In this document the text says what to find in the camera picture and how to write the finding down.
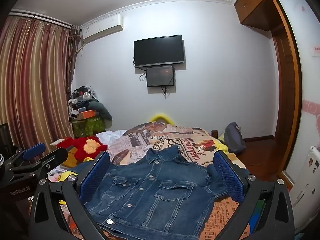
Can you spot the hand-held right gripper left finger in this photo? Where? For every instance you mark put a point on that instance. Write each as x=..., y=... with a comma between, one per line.
x=94, y=173

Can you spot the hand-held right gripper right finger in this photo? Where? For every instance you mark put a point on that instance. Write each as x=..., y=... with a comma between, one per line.
x=228, y=175

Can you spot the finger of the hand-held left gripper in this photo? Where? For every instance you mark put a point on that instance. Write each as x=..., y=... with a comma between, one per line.
x=56, y=156
x=33, y=150

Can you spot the blue denim jacket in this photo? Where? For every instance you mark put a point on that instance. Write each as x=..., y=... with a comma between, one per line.
x=155, y=187

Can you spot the cream blanket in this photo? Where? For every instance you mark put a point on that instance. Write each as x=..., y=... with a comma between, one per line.
x=236, y=158

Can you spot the yellow cloth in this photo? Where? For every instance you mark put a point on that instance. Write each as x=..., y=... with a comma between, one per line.
x=64, y=176

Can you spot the red plush toy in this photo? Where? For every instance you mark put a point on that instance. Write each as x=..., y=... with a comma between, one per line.
x=85, y=146

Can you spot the grey backpack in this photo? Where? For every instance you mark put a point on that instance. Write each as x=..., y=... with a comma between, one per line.
x=233, y=138

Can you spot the white cloth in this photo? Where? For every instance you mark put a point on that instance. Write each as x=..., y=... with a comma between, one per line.
x=111, y=136

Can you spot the green patterned covered box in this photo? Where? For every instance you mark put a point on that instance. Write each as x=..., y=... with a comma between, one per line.
x=87, y=127

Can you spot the orange box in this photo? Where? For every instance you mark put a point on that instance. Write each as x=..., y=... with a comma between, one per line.
x=86, y=115

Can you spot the pile of clutter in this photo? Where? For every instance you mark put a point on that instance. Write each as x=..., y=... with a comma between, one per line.
x=80, y=100

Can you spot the dark grey cushion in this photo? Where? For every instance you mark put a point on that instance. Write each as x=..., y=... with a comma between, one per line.
x=105, y=112

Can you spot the striped curtain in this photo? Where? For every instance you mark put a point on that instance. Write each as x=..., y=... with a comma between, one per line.
x=32, y=80

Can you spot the printed blanket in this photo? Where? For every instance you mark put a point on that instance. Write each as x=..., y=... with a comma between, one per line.
x=160, y=140

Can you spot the white appliance with stickers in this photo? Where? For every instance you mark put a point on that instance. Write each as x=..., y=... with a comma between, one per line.
x=306, y=175

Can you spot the yellow plush toy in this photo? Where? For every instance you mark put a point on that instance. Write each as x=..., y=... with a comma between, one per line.
x=160, y=117

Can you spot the white air conditioner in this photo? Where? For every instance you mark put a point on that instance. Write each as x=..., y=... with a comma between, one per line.
x=102, y=28

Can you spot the small black wall monitor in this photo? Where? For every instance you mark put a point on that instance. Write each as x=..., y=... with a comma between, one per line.
x=160, y=76

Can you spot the black wall television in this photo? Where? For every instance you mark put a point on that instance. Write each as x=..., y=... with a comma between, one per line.
x=159, y=51

